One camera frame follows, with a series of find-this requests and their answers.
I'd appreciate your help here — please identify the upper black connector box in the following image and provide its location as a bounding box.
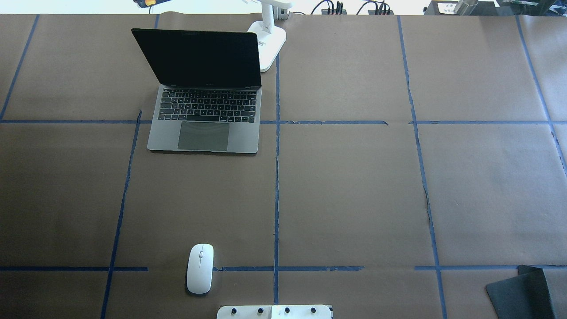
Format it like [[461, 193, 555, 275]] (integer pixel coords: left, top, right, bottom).
[[309, 0, 348, 16]]

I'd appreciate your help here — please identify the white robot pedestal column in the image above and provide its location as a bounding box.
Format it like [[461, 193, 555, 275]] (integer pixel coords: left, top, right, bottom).
[[216, 304, 334, 319]]

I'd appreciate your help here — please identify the lower black connector box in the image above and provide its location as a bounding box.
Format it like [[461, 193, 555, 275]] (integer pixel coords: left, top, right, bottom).
[[356, 0, 394, 16]]

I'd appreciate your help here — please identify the silver metal cylinder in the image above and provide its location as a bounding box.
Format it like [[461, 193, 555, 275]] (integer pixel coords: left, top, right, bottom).
[[454, 0, 479, 16]]

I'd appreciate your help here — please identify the white desk lamp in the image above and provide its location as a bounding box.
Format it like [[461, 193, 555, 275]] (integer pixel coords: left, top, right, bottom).
[[248, 0, 293, 73]]

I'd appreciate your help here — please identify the white computer mouse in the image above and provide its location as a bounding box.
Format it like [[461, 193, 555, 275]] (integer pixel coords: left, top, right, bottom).
[[186, 244, 214, 295]]

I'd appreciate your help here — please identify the black mouse pad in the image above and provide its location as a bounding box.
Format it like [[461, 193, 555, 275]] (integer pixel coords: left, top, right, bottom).
[[485, 265, 557, 319]]

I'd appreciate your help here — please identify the black connector box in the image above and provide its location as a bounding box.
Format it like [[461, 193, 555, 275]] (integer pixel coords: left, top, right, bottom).
[[356, 0, 394, 16], [309, 0, 348, 16]]

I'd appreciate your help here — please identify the grey laptop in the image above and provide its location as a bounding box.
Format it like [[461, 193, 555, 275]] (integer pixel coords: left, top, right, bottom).
[[131, 28, 262, 154]]

